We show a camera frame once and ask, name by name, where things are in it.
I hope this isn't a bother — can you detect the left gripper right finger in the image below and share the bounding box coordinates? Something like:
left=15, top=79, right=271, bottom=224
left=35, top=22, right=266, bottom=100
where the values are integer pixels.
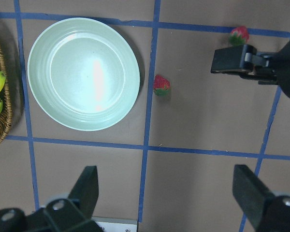
left=232, top=164, right=290, bottom=232

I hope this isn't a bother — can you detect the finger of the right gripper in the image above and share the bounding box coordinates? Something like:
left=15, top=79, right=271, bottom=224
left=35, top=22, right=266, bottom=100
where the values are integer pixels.
left=211, top=44, right=250, bottom=73

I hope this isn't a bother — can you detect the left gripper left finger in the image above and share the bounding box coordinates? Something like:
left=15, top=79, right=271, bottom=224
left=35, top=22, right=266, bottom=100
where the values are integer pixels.
left=44, top=165, right=99, bottom=232

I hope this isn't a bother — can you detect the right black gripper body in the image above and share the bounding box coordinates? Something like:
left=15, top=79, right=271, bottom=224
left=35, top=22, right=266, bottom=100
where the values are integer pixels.
left=244, top=41, right=290, bottom=98

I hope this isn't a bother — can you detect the red strawberry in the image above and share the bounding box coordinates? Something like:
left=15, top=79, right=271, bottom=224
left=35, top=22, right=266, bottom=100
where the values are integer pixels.
left=229, top=26, right=249, bottom=46
left=153, top=74, right=171, bottom=96

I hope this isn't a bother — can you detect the pale green plate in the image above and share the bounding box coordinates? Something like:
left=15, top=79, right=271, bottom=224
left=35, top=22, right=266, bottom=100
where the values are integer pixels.
left=27, top=17, right=140, bottom=131

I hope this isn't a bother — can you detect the woven wicker basket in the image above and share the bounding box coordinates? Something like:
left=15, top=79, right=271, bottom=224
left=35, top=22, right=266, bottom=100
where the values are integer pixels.
left=0, top=45, right=13, bottom=143

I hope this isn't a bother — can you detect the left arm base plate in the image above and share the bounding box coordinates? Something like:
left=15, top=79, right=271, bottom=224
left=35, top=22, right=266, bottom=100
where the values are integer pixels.
left=92, top=217, right=138, bottom=232

